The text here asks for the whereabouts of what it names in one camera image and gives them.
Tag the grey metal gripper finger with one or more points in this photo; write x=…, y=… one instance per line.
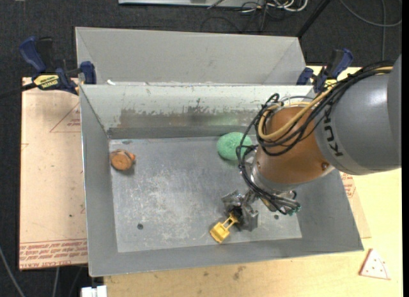
x=251, y=219
x=231, y=200

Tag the yellow and black toy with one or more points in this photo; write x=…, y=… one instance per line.
x=219, y=231

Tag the green round sponge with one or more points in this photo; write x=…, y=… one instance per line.
x=229, y=146

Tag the grey metal bin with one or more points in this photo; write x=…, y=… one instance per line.
x=172, y=187

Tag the orange round toy food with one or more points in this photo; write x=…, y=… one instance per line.
x=121, y=161

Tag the pink triangular sanding pad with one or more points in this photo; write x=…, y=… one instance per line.
x=374, y=266

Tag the brown cardboard board red print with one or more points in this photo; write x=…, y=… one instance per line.
x=51, y=174

